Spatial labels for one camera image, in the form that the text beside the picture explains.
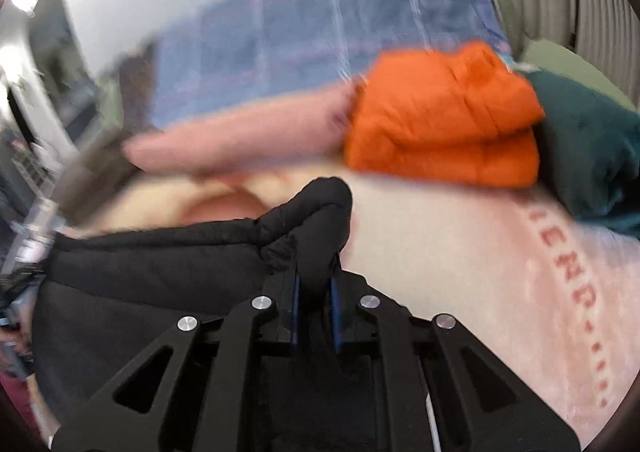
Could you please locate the black puffer jacket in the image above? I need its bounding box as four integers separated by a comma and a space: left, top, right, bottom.
32, 177, 352, 423

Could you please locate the pink quilted garment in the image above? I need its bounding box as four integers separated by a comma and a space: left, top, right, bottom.
122, 81, 358, 175

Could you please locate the pink cream plush blanket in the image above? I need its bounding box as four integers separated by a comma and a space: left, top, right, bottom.
79, 161, 639, 451

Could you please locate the orange puffer jacket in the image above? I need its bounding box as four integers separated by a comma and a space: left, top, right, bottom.
343, 41, 546, 189

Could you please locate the blue plaid pillow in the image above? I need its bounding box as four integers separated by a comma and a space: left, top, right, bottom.
150, 0, 511, 128

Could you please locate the dark green garment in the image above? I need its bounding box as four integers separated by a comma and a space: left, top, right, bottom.
524, 70, 639, 238

